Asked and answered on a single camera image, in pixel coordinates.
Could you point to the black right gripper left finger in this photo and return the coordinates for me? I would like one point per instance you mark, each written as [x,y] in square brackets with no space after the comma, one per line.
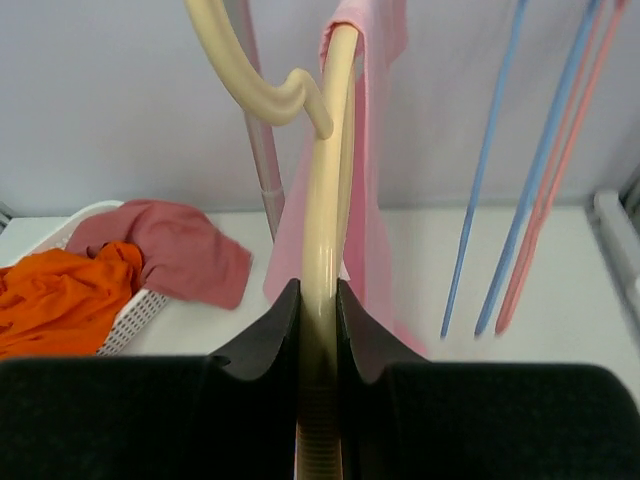
[229,414]

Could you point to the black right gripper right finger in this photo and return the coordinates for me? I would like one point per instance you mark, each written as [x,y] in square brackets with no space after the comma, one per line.
[405,417]

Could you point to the dusty rose t shirt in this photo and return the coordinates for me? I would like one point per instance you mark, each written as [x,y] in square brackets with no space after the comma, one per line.
[185,256]

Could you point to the orange t shirt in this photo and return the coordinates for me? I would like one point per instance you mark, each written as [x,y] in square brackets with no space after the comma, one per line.
[58,303]

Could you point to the pink wire hanger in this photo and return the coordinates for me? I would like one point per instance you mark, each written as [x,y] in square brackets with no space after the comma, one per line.
[597,50]

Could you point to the beige wooden hanger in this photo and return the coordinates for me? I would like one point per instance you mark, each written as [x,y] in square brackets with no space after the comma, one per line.
[331,109]

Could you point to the light pink t shirt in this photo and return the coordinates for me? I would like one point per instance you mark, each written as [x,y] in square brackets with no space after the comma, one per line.
[383,36]

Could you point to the blue wire hanger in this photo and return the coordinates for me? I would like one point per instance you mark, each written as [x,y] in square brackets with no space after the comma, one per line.
[482,162]
[539,161]

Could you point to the white plastic laundry basket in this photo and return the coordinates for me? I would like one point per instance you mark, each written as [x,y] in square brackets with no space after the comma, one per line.
[137,313]

